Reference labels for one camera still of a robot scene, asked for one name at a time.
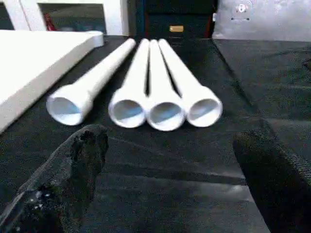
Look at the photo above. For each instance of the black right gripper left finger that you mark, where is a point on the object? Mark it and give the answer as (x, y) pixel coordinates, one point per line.
(60, 182)

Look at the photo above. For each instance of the white sideboard with glass doors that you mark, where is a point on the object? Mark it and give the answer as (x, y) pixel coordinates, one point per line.
(114, 17)

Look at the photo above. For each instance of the white plastic table top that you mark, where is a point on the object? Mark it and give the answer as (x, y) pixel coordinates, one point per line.
(36, 60)

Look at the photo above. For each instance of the black cabinet with gold label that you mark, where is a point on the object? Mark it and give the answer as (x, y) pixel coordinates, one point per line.
(158, 24)

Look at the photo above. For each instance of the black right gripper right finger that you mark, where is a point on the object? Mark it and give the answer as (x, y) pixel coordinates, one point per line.
(279, 189)

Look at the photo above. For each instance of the black work mat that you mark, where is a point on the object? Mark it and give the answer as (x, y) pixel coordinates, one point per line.
(194, 170)

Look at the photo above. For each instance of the white plastic table leg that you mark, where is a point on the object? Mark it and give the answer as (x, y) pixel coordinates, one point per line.
(97, 72)
(189, 82)
(158, 85)
(136, 77)

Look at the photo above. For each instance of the red bottle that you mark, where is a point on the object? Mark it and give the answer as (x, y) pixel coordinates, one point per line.
(48, 23)

